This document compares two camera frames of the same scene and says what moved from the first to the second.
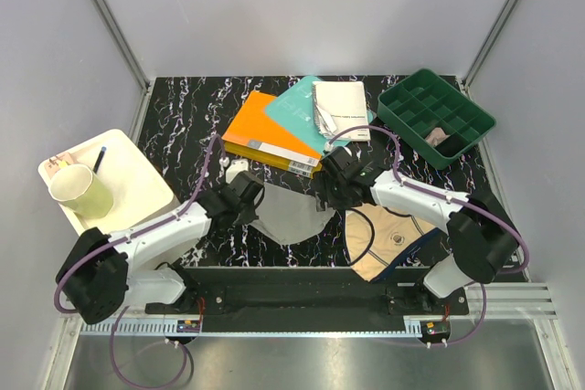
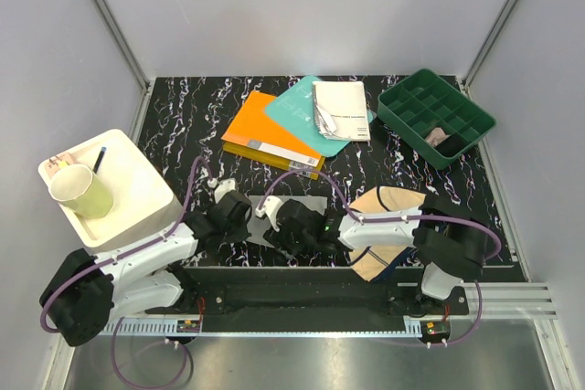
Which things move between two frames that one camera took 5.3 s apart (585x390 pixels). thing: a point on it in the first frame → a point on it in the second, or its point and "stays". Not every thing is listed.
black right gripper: [323, 181] → [281, 242]
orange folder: [253, 125] stays
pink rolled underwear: [436, 137] stays
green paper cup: [77, 186] stays
